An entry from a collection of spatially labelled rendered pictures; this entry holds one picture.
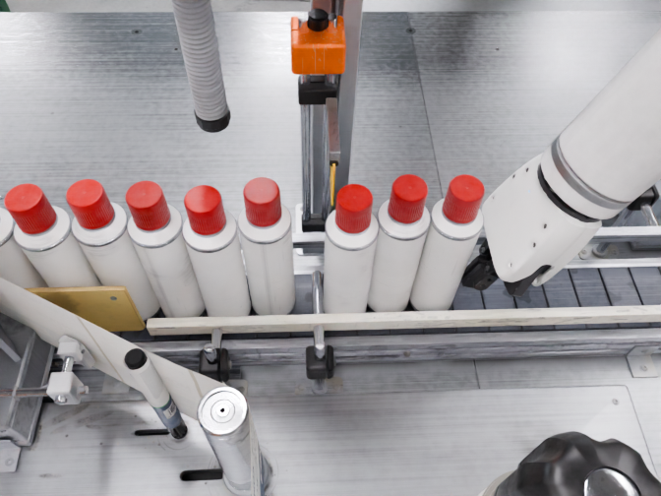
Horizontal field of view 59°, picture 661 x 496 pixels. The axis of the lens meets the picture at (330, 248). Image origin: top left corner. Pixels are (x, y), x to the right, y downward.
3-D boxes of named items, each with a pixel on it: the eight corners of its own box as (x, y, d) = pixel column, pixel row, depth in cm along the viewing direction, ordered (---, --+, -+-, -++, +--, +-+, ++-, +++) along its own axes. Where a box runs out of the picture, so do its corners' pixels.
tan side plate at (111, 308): (54, 334, 65) (21, 293, 57) (55, 328, 65) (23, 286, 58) (146, 331, 65) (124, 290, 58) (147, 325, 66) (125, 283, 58)
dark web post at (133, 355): (170, 440, 60) (120, 367, 44) (172, 423, 61) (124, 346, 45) (187, 439, 60) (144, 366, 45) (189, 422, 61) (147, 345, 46)
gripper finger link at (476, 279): (493, 248, 61) (459, 280, 66) (500, 274, 59) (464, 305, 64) (518, 253, 62) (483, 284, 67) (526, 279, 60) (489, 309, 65)
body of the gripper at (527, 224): (534, 129, 54) (468, 202, 63) (564, 217, 48) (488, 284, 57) (598, 147, 56) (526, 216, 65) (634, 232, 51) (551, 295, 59)
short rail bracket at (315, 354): (306, 401, 68) (305, 358, 58) (306, 376, 69) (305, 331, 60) (334, 400, 68) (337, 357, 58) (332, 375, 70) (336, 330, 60)
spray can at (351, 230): (327, 330, 67) (331, 223, 50) (319, 291, 70) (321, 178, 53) (371, 323, 68) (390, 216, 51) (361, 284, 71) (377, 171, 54)
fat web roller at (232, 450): (221, 498, 57) (188, 442, 41) (224, 451, 60) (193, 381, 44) (269, 496, 57) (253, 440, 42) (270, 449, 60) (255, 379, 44)
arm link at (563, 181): (546, 115, 52) (525, 138, 54) (573, 191, 47) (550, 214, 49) (619, 137, 55) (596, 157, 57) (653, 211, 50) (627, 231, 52)
